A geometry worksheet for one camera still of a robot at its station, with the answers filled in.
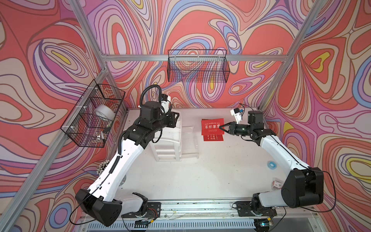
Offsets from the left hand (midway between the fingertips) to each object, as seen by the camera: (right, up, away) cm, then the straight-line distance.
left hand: (179, 114), depth 69 cm
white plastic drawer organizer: (-6, -18, +9) cm, 21 cm away
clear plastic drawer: (+6, -19, +28) cm, 35 cm away
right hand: (+23, -9, +11) cm, 27 cm away
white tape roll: (-39, +2, +4) cm, 39 cm away
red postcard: (+19, -6, +13) cm, 23 cm away
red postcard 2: (+23, -15, +32) cm, 42 cm away
